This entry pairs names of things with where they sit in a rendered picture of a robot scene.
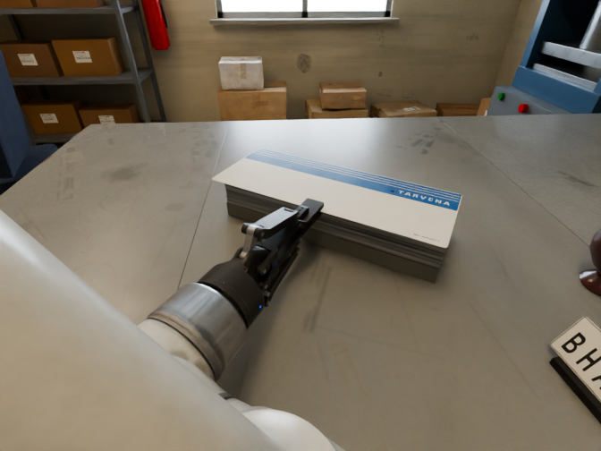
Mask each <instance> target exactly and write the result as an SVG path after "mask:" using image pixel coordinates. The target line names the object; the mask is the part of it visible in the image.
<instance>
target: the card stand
mask: <svg viewBox="0 0 601 451"><path fill-rule="evenodd" d="M549 363H550V365H551V366H552V367H553V368H554V369H555V371H556V372H557V373H558V374H559V375H560V376H561V378H562V379H563V380H564V381H565V383H566V384H567V385H568V386H569V387H570V388H571V390H572V391H573V392H574V393H575V395H576V396H577V397H578V398H579V399H580V401H581V402H582V403H583V404H584V405H586V407H587V408H588V409H589V410H590V412H591V413H592V414H593V415H594V416H595V417H596V419H597V420H598V421H599V422H600V424H601V402H600V401H599V400H598V399H597V398H596V397H595V395H594V394H593V393H592V392H591V391H590V390H589V389H588V387H587V386H586V385H585V384H584V383H583V382H582V381H581V380H580V378H579V377H578V376H577V375H576V374H575V373H574V372H573V370H572V369H571V368H570V367H569V366H568V365H567V364H566V362H565V361H564V360H563V359H562V358H561V357H560V356H558V357H554V358H552V360H551V361H550V362H549Z"/></svg>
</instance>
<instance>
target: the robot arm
mask: <svg viewBox="0 0 601 451"><path fill-rule="evenodd" d="M323 207H324V202H321V201H318V200H313V199H309V198H306V199H305V200H304V201H303V202H302V203H301V204H300V205H299V207H297V208H296V209H295V210H292V209H288V208H280V209H278V210H277V211H275V212H273V213H271V214H270V215H268V216H266V217H263V218H261V219H260V220H259V221H257V222H255V223H253V224H252V223H245V224H243V225H242V227H241V232H242V233H243V234H246V238H245V242H244V245H243V246H242V247H241V248H239V249H238V250H237V252H235V254H234V256H233V258H232V259H231V260H229V261H227V262H224V263H220V264H217V265H215V266H213V267H212V268H211V269H210V270H209V271H208V272H207V273H206V274H205V275H204V276H203V277H202V278H201V279H200V280H199V281H198V282H197V283H188V284H186V285H183V286H182V287H181V288H180V289H179V290H178V291H177V292H175V293H174V294H173V295H172V296H171V297H170V298H169V299H168V300H166V301H165V302H164V303H163V304H162V305H161V306H160V307H159V308H157V309H156V310H155V311H152V312H151V313H150V314H149V315H148V317H147V318H146V319H145V320H143V321H142V322H141V323H140V324H139V325H138V326H137V325H135V324H134V323H133V322H132V321H131V320H129V319H128V318H127V317H126V316H125V315H123V314H122V313H121V312H120V311H119V310H117V309H116V308H115V307H114V306H113V305H112V304H111V303H110V302H109V301H108V300H106V299H105V298H104V297H103V296H102V295H101V294H99V293H98V292H97V291H96V290H94V289H93V288H92V287H91V286H90V285H88V284H87V283H86V282H85V281H84V280H83V279H81V278H80V277H79V276H78V275H76V274H75V273H74V272H73V271H72V270H71V269H69V268H68V267H67V266H66V265H65V264H63V263H62V261H60V260H59V259H58V258H57V257H56V256H55V255H54V254H52V253H51V252H50V251H49V250H48V249H46V248H45V247H44V246H43V245H42V244H40V243H39V242H38V241H37V240H36V239H34V238H33V237H32V236H31V235H30V234H28V233H27V232H26V231H25V230H24V229H22V228H21V227H20V226H19V225H18V224H16V223H15V222H14V221H13V220H12V219H10V218H9V217H8V216H7V215H6V214H5V213H4V212H3V211H2V210H1V209H0V451H345V450H344V449H343V448H341V447H339V446H338V445H336V444H335V443H334V442H333V441H331V440H330V439H328V438H327V437H325V436H324V435H323V434H322V433H321V432H320V431H319V430H318V429H316V428H315V427H314V426H313V425H311V424H310V423H309V422H307V421H305V420H303V419H302V418H300V417H298V416H296V415H294V414H291V413H287V412H283V411H278V410H274V409H271V408H268V407H264V406H250V405H248V404H245V403H243V402H242V401H240V400H238V399H236V398H235V397H233V396H231V395H230V394H228V393H227V392H226V391H224V390H223V389H222V388H221V387H219V386H218V385H217V384H216V381H218V380H219V378H220V377H221V376H222V374H223V372H224V370H225V368H226V367H227V366H228V365H229V363H230V362H231V361H232V359H233V358H234V356H235V355H236V354H237V353H238V352H239V351H240V350H241V348H242V347H243V345H244V344H245V342H246V340H247V335H248V332H247V329H248V328H249V327H250V325H251V324H252V323H253V321H254V320H255V319H256V318H257V316H258V315H259V314H260V312H261V311H262V310H263V308H264V306H265V307H267V306H268V305H269V303H270V301H271V299H272V297H273V295H274V292H275V290H276V288H277V287H278V286H279V285H280V283H281V281H282V280H283V278H284V276H285V274H286V273H287V271H288V270H289V268H290V266H291V265H292V263H293V262H294V260H295V259H296V257H297V256H298V254H299V252H300V248H298V247H297V245H298V244H299V243H300V242H301V237H302V236H303V235H304V234H305V233H306V232H307V231H308V230H309V228H310V227H311V226H312V225H313V224H314V223H315V221H316V220H317V219H318V218H319V217H320V216H321V214H322V212H319V211H320V210H321V209H322V208H323ZM290 254H291V255H290Z"/></svg>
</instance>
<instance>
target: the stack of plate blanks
mask: <svg viewBox="0 0 601 451"><path fill-rule="evenodd" d="M260 150H264V151H268V152H272V153H275V154H279V155H284V156H287V157H295V158H298V159H302V160H306V161H310V162H314V163H318V164H322V165H326V166H332V167H337V168H341V169H344V170H348V171H352V172H356V173H360V174H367V175H371V176H375V177H379V178H383V179H386V180H391V181H395V182H398V183H406V184H409V185H413V186H417V187H421V188H425V189H429V190H433V191H440V192H443V193H448V194H452V195H455V196H459V197H461V198H462V195H460V194H459V193H454V192H450V191H443V190H439V189H436V188H431V187H427V186H424V185H419V184H415V183H408V182H405V181H401V180H396V179H393V178H389V177H384V176H381V175H377V174H370V173H366V172H361V171H358V170H354V169H350V168H346V167H342V166H335V165H331V164H327V163H323V162H319V161H316V160H311V159H307V158H304V157H296V156H293V155H288V154H284V153H281V152H276V151H273V150H269V149H260ZM224 186H225V189H226V197H227V202H226V204H227V210H228V215H231V216H234V217H238V218H241V219H244V220H247V221H250V222H252V223H255V222H257V221H259V220H260V219H261V218H263V217H266V216H268V215H270V214H271V213H273V212H275V211H277V210H278V209H280V208H288V209H292V210H295V209H296V208H297V207H299V206H298V205H295V204H291V203H289V202H286V201H282V200H277V199H274V198H271V197H267V196H265V195H261V194H258V193H255V192H252V191H246V190H243V189H241V188H237V187H234V186H231V185H228V184H224ZM301 239H303V240H306V241H308V242H311V243H315V244H318V245H321V246H324V247H327V248H329V249H332V250H335V251H339V252H342V253H345V254H348V255H351V256H353V257H356V258H359V259H362V260H366V261H369V262H372V263H375V264H377V265H380V266H383V267H386V268H390V269H393V270H396V271H399V272H402V273H404V274H407V275H410V276H413V277H416V278H419V279H422V280H425V281H428V282H430V283H433V284H434V283H435V282H436V278H437V275H438V272H439V269H440V267H441V263H442V260H443V257H444V254H445V250H446V248H441V247H438V246H435V245H432V244H428V243H424V242H420V241H417V240H413V239H411V238H408V237H404V236H401V235H398V234H393V233H389V232H387V231H383V230H380V229H377V228H374V227H371V226H367V225H363V224H359V223H356V222H352V221H350V220H347V219H343V218H340V217H335V216H332V215H328V214H326V213H322V214H321V216H320V217H319V218H318V219H317V220H316V221H315V223H314V224H313V225H312V226H311V227H310V228H309V230H308V231H307V232H306V233H305V234H304V235H303V236H302V237H301Z"/></svg>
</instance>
